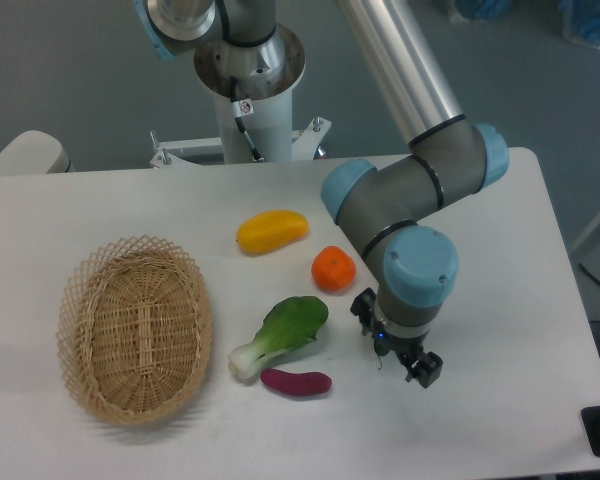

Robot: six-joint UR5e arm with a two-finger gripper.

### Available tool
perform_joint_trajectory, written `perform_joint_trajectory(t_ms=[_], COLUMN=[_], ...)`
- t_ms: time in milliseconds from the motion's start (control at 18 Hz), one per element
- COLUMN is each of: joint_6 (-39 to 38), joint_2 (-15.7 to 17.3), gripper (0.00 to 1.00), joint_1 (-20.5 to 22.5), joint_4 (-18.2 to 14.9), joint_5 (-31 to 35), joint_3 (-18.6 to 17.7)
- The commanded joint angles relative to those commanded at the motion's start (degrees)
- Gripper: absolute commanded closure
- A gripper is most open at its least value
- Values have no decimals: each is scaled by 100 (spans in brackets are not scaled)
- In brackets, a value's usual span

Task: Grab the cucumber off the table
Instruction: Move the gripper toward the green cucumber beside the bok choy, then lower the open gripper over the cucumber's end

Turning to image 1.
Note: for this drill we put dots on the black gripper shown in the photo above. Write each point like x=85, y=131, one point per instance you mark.
x=422, y=367

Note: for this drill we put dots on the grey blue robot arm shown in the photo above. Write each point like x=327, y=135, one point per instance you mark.
x=379, y=210

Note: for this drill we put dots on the orange tangerine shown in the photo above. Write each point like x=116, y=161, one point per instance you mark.
x=333, y=270

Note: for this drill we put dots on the green bok choy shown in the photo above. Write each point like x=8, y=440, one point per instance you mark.
x=290, y=325

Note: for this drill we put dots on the purple sweet potato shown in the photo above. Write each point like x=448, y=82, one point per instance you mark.
x=296, y=384

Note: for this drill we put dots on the yellow mango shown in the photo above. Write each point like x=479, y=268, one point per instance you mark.
x=271, y=230

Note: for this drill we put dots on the woven wicker basket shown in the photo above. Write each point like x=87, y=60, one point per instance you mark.
x=135, y=331

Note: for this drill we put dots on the blue plastic bag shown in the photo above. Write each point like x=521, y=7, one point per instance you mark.
x=581, y=22

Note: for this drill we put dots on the white chair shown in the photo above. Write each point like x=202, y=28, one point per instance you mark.
x=34, y=153

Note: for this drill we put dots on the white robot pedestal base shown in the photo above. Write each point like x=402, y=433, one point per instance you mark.
x=252, y=93

